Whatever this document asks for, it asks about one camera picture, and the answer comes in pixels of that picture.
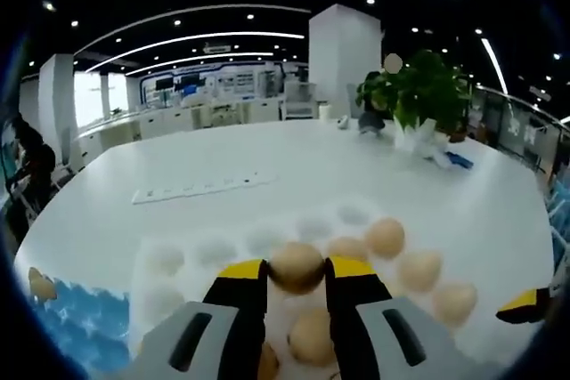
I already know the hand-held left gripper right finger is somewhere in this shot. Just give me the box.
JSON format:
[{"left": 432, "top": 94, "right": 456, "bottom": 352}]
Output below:
[{"left": 324, "top": 255, "right": 462, "bottom": 380}]

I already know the cluster of brown eggs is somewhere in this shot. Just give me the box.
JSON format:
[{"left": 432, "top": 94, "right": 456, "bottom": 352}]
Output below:
[{"left": 260, "top": 217, "right": 479, "bottom": 380}]

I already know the grey rounded object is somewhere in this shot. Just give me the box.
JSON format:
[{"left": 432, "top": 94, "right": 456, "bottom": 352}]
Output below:
[{"left": 358, "top": 111, "right": 387, "bottom": 135}]

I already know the row of white cabinets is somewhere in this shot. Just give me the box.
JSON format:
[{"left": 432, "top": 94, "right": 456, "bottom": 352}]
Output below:
[{"left": 77, "top": 97, "right": 286, "bottom": 154}]

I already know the green potted plant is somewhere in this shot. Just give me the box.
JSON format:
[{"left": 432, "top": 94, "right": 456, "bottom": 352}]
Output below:
[{"left": 355, "top": 49, "right": 473, "bottom": 136}]

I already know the single brown egg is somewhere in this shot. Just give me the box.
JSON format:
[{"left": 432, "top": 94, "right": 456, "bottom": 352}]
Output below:
[
  {"left": 268, "top": 240, "right": 325, "bottom": 295},
  {"left": 28, "top": 266, "right": 58, "bottom": 302}
]

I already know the white square pillar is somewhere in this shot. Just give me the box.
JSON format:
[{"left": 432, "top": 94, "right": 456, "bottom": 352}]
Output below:
[
  {"left": 308, "top": 4, "right": 383, "bottom": 121},
  {"left": 38, "top": 53, "right": 75, "bottom": 158}
]

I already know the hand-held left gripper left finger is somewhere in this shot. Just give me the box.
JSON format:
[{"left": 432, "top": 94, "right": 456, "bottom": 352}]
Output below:
[{"left": 131, "top": 258, "right": 269, "bottom": 380}]

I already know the blue flat packet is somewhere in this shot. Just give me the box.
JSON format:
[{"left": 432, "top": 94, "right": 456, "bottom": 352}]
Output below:
[{"left": 444, "top": 151, "right": 474, "bottom": 171}]

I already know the blue egg tray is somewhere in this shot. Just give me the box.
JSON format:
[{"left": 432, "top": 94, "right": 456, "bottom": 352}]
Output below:
[{"left": 33, "top": 280, "right": 131, "bottom": 376}]

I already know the white power strip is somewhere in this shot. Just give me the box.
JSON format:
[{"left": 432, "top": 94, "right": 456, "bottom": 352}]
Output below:
[{"left": 132, "top": 169, "right": 278, "bottom": 206}]

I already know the white plant pot wrap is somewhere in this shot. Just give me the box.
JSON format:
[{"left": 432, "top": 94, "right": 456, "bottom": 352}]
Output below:
[{"left": 394, "top": 117, "right": 451, "bottom": 163}]

